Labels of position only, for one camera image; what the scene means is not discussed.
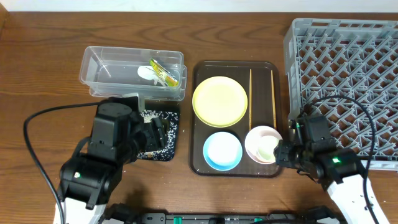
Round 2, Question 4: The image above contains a grey dishwasher rack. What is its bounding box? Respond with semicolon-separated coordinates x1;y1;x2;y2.
284;18;397;171

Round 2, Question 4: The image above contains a crumpled white tissue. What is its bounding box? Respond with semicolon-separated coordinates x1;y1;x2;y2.
137;65;167;86

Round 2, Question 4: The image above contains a clear plastic bin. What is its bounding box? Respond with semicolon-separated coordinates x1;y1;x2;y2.
80;46;187;101

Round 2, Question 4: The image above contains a green yellow snack wrapper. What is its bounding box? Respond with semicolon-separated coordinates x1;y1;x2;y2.
149;58;179;87

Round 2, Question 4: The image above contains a white cup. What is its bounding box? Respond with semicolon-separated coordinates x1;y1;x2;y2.
256;136;279;162

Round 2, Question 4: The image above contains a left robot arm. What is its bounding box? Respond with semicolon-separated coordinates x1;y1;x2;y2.
54;96;169;223

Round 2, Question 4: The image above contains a pink bowl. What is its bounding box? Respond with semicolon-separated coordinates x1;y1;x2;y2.
244;126;282;164

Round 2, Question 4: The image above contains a black waste tray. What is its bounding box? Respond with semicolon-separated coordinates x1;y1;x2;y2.
137;101;180;162

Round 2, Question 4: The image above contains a brown serving tray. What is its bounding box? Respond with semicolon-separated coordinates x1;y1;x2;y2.
189;61;284;178

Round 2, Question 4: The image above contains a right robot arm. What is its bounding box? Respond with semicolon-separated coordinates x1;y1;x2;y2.
274;115;389;223

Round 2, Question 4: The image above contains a yellow plate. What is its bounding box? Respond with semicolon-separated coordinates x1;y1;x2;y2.
192;76;248;128

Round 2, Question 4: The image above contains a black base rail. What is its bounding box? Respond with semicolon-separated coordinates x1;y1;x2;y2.
102;203;343;224

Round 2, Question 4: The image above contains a blue bowl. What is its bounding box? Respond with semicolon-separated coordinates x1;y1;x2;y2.
203;132;243;171

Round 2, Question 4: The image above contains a pile of rice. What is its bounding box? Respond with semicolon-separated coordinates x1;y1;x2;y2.
141;110;169;123

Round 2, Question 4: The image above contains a wooden chopstick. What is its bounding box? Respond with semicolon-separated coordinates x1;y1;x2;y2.
271;70;277;129
249;69;252;130

